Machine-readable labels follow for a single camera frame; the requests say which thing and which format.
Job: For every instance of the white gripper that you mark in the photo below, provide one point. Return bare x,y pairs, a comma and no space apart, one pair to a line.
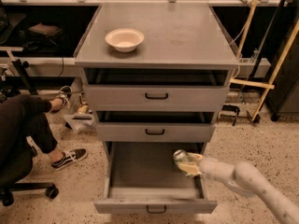
209,168

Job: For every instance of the crushed green can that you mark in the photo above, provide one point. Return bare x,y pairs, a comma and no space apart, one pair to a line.
181,156

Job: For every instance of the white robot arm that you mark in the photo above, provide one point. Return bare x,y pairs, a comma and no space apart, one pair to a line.
244,179

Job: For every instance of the grey bottom drawer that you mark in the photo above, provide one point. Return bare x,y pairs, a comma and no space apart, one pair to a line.
142,178

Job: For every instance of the grey drawer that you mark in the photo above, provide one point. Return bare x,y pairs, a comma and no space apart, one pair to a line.
154,126
142,178
125,89

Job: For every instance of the grey middle drawer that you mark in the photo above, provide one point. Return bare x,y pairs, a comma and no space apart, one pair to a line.
154,126

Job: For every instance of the grey drawer cabinet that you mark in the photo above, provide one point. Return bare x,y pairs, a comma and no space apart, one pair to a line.
177,36

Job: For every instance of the grey top drawer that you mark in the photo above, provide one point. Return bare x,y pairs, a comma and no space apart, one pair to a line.
125,89

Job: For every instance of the grey dustpan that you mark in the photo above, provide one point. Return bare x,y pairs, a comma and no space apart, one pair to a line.
80,122

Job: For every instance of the black white sneaker near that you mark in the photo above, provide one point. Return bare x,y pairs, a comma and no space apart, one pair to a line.
70,157

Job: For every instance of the black white sneaker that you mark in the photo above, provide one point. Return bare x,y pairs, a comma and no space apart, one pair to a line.
70,157
61,99

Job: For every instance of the white paper bowl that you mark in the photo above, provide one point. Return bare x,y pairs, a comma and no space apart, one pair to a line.
124,39

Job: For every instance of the black white sneaker far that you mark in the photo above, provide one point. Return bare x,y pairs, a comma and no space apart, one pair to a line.
61,99

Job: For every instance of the seated person black trousers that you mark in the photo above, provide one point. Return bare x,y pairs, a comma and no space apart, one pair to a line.
22,116

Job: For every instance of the black office chair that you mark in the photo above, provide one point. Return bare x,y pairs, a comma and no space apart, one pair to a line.
17,169

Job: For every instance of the dark bag under bench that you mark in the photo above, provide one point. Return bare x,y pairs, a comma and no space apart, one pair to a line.
40,36

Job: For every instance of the black tripod stand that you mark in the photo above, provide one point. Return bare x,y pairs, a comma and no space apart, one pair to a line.
20,68

